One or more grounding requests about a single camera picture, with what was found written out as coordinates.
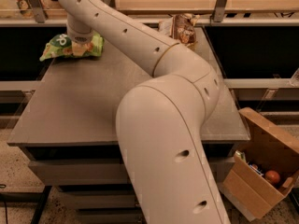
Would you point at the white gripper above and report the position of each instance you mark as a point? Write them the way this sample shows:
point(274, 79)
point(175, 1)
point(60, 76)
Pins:
point(80, 38)

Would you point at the green rice chip bag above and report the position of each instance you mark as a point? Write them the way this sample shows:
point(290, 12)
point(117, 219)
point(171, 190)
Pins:
point(61, 46)

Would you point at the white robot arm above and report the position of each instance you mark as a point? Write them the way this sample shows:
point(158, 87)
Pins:
point(158, 122)

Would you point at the brown white snack bag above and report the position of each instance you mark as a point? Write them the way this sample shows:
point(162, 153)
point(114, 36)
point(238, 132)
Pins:
point(181, 27)

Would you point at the colourful package on shelf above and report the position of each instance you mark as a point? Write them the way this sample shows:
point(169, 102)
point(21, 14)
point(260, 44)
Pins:
point(25, 8)

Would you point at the grey drawer cabinet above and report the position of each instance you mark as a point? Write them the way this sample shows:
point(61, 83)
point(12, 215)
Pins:
point(68, 132)

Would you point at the blue packet in box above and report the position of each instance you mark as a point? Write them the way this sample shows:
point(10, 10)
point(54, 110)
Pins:
point(256, 168)

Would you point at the cardboard box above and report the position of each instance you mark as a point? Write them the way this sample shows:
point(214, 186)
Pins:
point(271, 147)

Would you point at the red apple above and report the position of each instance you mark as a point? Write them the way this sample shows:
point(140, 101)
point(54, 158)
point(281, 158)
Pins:
point(272, 177)

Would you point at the grey metal shelf post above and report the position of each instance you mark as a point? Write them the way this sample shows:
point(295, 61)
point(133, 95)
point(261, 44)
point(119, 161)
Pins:
point(219, 10)
point(38, 11)

